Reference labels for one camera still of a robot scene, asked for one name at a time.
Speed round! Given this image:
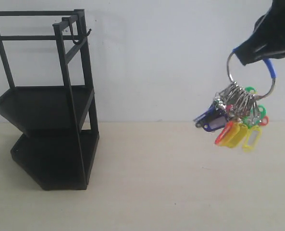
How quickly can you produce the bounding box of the black metal s-hook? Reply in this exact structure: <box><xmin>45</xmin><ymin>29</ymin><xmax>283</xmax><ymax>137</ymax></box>
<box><xmin>62</xmin><ymin>16</ymin><xmax>92</xmax><ymax>45</ymax></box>

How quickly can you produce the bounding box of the colourful key tag bunch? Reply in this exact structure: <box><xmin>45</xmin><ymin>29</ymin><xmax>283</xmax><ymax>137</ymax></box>
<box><xmin>193</xmin><ymin>50</ymin><xmax>276</xmax><ymax>152</ymax></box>

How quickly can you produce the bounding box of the black two-tier metal rack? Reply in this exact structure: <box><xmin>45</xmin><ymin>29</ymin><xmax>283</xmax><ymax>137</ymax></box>
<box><xmin>0</xmin><ymin>9</ymin><xmax>99</xmax><ymax>191</ymax></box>

